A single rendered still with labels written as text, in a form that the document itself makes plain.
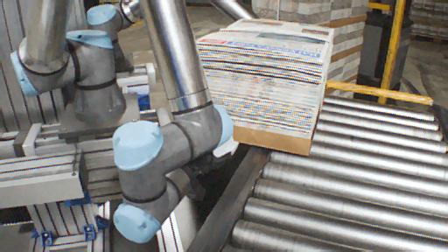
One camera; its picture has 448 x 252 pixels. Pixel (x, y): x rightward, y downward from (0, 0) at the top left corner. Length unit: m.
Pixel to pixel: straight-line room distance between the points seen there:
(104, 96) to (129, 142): 0.44
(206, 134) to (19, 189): 0.55
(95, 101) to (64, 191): 0.25
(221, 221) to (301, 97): 0.30
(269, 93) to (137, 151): 0.34
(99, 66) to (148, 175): 0.44
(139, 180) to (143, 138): 0.07
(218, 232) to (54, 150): 0.57
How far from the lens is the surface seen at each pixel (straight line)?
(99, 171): 1.00
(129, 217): 0.52
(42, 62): 0.78
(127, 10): 1.43
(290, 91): 0.69
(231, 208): 0.60
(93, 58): 0.86
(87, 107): 0.90
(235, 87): 0.72
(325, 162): 0.76
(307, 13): 1.79
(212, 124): 0.55
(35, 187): 0.90
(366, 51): 3.06
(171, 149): 0.50
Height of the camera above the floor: 1.21
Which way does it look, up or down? 29 degrees down
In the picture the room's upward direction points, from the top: straight up
